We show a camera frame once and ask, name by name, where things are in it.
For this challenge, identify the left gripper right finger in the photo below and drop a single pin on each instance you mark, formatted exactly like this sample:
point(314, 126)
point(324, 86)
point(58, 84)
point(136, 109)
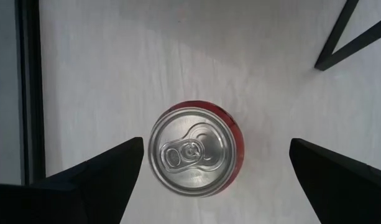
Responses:
point(348, 193)

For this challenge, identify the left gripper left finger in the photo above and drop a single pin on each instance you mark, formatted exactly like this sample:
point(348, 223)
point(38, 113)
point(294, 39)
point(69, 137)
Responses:
point(69, 199)

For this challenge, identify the red Coca-Cola can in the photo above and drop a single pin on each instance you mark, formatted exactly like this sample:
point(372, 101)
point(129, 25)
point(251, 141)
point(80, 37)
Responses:
point(193, 152)

